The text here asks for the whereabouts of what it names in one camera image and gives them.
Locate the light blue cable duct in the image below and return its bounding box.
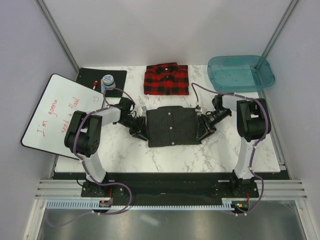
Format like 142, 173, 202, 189
46, 199, 250, 211

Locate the small blue white jar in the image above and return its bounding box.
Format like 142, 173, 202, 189
102, 74, 116, 89

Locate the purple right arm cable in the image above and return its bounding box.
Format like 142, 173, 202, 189
190, 82, 267, 217

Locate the teal transparent plastic bin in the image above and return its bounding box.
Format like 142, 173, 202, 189
207, 55, 276, 93

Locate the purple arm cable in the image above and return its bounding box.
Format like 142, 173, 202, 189
190, 82, 267, 217
72, 87, 137, 215

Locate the black mat green edge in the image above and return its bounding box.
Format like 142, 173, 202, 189
75, 67, 127, 93

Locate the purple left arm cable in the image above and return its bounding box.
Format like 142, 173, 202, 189
72, 87, 137, 215

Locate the dark grey pinstripe shirt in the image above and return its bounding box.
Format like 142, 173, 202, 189
146, 106, 201, 148

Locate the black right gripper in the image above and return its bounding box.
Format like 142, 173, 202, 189
196, 108, 231, 141

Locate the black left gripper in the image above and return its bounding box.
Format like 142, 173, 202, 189
118, 115, 150, 141

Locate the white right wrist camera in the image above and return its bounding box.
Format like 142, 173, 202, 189
194, 105, 203, 114

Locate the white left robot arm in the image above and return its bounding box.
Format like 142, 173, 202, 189
64, 97, 148, 197

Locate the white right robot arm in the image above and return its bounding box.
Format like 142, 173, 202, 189
196, 94, 271, 197

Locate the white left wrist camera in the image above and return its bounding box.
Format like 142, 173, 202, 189
139, 105, 147, 117

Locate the aluminium frame post left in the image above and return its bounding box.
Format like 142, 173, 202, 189
35, 0, 80, 73

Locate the aluminium frame post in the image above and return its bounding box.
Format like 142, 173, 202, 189
261, 0, 300, 59
35, 0, 80, 73

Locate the blue pink eraser stick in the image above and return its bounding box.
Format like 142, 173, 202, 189
100, 79, 106, 94

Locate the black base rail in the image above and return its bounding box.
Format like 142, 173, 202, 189
81, 172, 260, 205

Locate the red whiteboard marker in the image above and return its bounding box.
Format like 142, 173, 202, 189
92, 81, 98, 90

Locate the aluminium frame post right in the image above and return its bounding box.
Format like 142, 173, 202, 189
261, 0, 300, 59

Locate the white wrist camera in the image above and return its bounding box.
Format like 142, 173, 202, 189
139, 105, 147, 117
194, 105, 203, 114

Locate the white whiteboard with red writing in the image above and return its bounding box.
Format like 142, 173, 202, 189
20, 74, 104, 159

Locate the red black plaid shirt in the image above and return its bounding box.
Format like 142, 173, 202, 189
143, 62, 189, 96

